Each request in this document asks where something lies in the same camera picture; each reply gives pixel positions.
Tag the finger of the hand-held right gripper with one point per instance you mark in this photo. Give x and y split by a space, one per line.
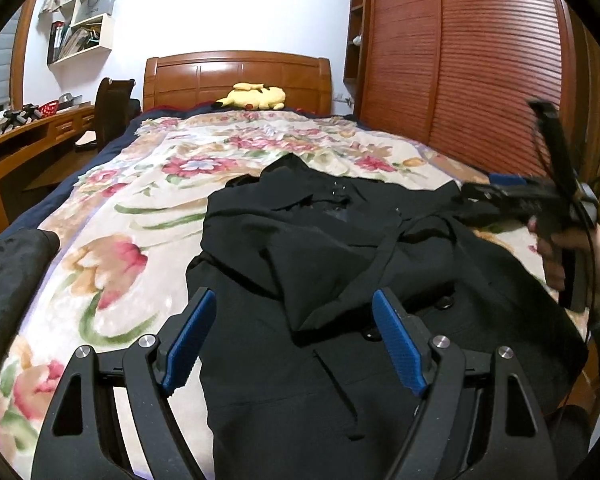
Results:
500 199
507 180

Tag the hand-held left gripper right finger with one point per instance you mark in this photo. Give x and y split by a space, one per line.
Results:
397 340

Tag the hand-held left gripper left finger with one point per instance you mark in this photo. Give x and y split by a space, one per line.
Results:
190 340

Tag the black coat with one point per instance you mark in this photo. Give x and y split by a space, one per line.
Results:
290 240

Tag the person's right hand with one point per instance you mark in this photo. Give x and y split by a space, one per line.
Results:
550 260

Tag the wooden slatted wardrobe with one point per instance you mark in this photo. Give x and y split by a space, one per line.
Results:
455 60

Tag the floral blanket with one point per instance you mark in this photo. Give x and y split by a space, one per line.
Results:
145 200

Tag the dark jacket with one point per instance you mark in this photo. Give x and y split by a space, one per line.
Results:
10 280

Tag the wooden side shelf unit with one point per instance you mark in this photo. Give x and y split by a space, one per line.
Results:
352 20

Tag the dark wooden chair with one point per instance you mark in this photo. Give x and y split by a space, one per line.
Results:
112 105

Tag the yellow plush toy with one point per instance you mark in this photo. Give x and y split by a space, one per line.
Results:
260 96

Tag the wooden desk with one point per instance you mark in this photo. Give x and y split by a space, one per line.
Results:
10 155

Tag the grey desk container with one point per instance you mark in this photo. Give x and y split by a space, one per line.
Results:
70 98

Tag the red basket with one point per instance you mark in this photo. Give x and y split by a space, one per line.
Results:
49 109

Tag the wooden bed headboard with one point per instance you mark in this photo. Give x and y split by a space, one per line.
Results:
230 70

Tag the black tripod gadget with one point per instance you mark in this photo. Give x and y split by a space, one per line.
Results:
22 114

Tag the white wall socket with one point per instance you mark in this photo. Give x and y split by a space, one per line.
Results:
341 98

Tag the wooden window frame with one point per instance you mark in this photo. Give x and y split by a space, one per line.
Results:
19 55

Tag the white wall shelf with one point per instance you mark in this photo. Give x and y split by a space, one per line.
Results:
87 15

